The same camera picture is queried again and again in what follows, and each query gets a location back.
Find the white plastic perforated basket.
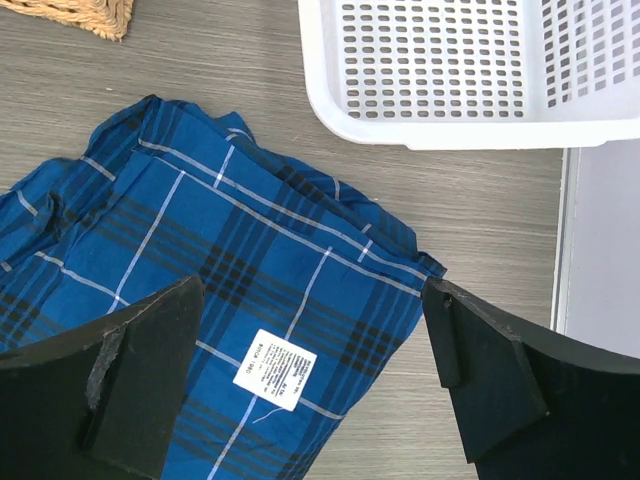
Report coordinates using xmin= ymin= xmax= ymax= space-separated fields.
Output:
xmin=298 ymin=0 xmax=639 ymax=150

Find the blue plaid shirt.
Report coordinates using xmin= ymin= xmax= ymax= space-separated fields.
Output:
xmin=1 ymin=95 xmax=445 ymax=479

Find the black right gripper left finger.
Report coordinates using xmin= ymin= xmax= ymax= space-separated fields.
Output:
xmin=1 ymin=275 xmax=204 ymax=479

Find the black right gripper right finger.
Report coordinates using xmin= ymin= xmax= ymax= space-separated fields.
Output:
xmin=421 ymin=278 xmax=639 ymax=479

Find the wicker basket with liner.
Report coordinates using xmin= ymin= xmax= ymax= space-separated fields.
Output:
xmin=1 ymin=0 xmax=134 ymax=41

